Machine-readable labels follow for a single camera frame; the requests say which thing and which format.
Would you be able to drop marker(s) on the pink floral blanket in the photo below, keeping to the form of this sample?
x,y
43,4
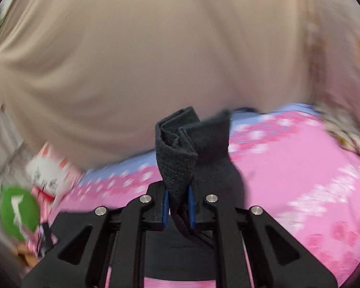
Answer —
x,y
288,180

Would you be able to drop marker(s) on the green round plush toy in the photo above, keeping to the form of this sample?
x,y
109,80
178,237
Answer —
x,y
18,213

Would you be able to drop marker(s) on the white rabbit face cushion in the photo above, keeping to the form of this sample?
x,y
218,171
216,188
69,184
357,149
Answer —
x,y
48,171

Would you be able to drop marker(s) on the pale floral cloth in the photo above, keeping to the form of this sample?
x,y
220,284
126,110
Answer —
x,y
342,66

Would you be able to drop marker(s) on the dark grey pants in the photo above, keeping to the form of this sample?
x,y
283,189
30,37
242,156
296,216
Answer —
x,y
177,162

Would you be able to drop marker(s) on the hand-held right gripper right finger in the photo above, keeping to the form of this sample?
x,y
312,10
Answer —
x,y
191,208

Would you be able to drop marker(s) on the beige cloth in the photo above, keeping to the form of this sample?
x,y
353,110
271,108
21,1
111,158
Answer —
x,y
138,51

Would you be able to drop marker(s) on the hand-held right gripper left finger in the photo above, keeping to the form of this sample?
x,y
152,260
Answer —
x,y
165,208

